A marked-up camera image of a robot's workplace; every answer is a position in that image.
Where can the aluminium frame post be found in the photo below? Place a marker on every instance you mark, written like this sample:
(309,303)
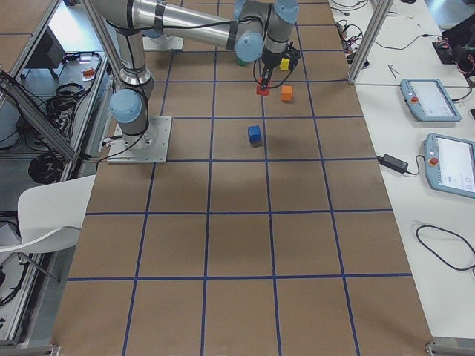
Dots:
(375,24)

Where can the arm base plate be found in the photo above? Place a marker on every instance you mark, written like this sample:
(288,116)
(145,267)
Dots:
(164,43)
(152,147)

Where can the near teach pendant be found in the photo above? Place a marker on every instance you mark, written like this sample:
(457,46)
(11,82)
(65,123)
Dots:
(449,164)

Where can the teach pendant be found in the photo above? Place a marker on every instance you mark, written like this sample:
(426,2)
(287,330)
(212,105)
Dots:
(428,101)
(449,164)

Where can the orange wooden block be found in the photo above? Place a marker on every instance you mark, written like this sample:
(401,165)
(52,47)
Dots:
(286,93)

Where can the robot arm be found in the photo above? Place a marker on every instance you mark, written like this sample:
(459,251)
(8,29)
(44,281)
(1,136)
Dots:
(257,32)

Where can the yellow wooden block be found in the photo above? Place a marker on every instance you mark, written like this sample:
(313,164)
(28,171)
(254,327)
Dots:
(284,65)

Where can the blue wooden block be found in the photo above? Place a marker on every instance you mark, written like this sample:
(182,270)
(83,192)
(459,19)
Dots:
(254,134)

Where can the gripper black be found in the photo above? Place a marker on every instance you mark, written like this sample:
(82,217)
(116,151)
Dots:
(269,61)

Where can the allen key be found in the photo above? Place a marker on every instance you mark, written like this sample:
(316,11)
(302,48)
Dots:
(393,71)

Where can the black power adapter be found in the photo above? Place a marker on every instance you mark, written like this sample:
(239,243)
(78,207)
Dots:
(393,163)

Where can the white chair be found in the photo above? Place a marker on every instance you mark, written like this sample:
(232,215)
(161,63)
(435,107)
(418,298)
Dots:
(50,216)

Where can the far teach pendant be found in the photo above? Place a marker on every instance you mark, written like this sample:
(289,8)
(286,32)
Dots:
(428,101)

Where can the red snack packet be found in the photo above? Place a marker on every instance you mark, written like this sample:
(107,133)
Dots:
(88,74)

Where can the green wooden block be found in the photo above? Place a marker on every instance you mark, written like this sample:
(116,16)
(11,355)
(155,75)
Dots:
(241,62)

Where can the red wooden block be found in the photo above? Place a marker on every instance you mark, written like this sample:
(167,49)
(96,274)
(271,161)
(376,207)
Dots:
(262,90)

